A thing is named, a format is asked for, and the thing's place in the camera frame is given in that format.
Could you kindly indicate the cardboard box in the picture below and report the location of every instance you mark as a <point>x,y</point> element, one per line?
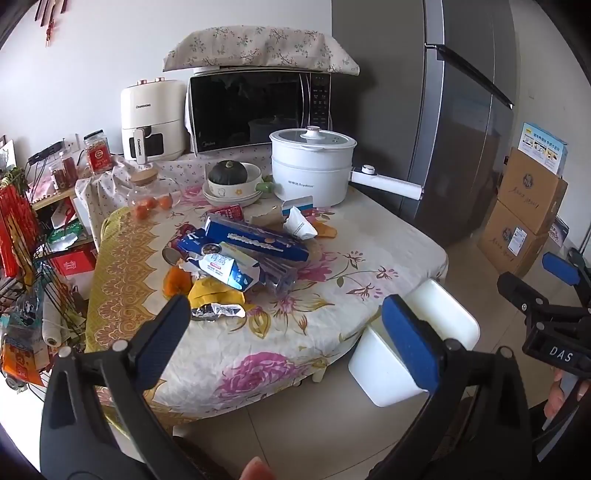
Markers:
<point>531,194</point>
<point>508,244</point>

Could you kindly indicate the orange snack bag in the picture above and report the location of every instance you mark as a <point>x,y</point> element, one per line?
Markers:
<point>18,364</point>

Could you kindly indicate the white electric pot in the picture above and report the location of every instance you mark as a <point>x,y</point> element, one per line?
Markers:
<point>309,177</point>

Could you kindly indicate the small orange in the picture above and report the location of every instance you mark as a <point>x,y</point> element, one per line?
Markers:
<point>142,211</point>
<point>165,201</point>
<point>150,202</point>

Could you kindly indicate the black power strip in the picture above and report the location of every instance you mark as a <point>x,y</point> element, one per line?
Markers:
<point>44,154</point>

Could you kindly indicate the red drink can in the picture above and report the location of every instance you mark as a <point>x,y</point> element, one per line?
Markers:
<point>226,213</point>

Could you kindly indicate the jar of red chili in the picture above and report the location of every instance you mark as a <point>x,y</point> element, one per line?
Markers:
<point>69,168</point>
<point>57,179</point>

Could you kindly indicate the floral cushion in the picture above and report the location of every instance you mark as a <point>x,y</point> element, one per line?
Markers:
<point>258,46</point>

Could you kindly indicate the dark green squash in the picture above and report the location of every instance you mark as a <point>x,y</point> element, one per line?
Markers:
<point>227,171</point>

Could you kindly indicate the red box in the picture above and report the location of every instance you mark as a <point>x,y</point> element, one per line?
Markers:
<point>74,263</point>

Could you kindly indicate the blue white carton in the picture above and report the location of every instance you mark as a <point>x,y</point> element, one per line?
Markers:
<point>191,242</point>

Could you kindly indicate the black microwave oven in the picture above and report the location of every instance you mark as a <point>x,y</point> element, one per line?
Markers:
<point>249,113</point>

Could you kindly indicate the white plastic bin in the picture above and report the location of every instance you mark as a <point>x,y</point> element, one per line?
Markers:
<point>450,314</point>
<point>381,369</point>

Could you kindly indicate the blue white printed box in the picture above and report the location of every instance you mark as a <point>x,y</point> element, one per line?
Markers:
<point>544,147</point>

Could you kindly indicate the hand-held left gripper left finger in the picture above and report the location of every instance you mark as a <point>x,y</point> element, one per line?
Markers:
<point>165,339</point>

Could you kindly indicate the paper towel roll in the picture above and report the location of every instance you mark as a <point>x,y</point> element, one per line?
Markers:
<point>51,323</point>

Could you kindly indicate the cherry print white cloth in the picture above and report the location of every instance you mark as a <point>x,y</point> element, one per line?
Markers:
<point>184,168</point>

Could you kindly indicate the white pot lid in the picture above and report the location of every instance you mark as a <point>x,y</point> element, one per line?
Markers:
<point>314,137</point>

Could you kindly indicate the white milk carton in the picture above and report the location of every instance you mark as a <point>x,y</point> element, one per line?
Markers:
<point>226,270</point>

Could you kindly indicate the white paper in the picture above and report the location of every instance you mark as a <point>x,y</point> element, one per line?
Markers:
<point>299,225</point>

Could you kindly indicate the glass jar with red label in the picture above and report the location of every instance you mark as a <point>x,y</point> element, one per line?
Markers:
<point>97,154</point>

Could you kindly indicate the wooden shelf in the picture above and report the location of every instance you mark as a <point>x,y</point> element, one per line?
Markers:
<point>51,199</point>

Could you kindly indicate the flower print ceramic bowl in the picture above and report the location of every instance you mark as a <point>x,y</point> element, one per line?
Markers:
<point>235,187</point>

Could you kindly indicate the white plate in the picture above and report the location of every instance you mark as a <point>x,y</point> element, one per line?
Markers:
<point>210,194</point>
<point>231,204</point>

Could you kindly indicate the glass teapot with wooden lid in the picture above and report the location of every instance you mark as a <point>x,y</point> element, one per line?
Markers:
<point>150,187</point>

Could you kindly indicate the person's right hand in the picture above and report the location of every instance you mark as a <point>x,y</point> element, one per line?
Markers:
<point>555,400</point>

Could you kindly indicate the torn brown cardboard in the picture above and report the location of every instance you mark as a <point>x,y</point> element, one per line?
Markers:
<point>270,217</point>

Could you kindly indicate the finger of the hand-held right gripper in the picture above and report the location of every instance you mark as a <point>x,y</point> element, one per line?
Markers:
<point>519,287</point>
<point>559,268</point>

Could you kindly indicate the white air fryer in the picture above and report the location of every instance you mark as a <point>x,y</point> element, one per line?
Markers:
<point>150,110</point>

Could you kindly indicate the grey refrigerator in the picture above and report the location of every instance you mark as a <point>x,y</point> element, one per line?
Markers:
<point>438,115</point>

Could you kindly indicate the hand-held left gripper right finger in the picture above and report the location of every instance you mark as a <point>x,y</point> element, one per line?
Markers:
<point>407,344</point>

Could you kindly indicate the green white plastic bag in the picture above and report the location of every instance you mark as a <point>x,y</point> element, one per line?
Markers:
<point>62,236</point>

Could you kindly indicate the red hanging packets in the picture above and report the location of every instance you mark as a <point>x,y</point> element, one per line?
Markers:
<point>16,230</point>

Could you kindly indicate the floral yellow tablecloth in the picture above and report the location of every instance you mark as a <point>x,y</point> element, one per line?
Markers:
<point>286,332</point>

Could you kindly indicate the long blue box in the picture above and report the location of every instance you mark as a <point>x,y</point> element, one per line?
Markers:
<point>258,240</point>

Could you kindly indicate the person's left hand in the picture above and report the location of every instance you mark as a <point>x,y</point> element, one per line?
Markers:
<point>255,470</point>

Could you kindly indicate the yellow wrapper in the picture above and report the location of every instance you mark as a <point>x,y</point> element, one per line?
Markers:
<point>212,290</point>

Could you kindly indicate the crumpled silver foil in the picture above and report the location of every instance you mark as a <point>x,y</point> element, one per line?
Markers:
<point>217,312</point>

